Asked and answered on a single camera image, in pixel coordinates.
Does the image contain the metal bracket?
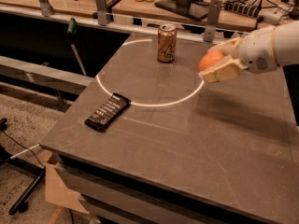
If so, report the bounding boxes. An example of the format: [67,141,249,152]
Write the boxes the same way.
[95,0,108,26]
[203,0,222,42]
[38,0,54,17]

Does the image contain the metal bracket middle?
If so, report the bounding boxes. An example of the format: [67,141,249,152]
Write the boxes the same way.
[95,0,108,26]

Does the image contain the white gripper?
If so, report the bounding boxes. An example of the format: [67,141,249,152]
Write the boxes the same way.
[198,27,278,83]

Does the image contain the power strip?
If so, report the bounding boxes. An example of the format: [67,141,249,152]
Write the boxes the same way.
[224,0,284,25]

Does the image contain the green handled tool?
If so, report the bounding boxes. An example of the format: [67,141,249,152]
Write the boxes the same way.
[65,17,88,77]

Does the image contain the black tripod leg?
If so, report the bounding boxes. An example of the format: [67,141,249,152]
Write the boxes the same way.
[8,168,46,216]

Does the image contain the metal bracket left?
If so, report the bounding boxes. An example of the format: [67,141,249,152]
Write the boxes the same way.
[38,0,54,17]

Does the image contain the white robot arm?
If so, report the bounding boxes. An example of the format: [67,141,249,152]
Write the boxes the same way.
[198,21,299,83]

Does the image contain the black monitor stand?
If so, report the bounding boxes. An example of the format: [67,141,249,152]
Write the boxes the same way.
[154,0,209,21]

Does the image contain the metal bracket right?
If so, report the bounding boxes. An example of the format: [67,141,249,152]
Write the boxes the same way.
[203,0,222,42]

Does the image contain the black snack bar wrapper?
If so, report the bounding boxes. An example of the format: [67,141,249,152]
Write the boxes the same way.
[84,93,131,132]

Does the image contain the orange soda can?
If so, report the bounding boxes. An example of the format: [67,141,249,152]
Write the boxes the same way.
[157,23,177,63]

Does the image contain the orange fruit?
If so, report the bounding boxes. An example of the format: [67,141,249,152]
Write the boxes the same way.
[198,50,223,72]

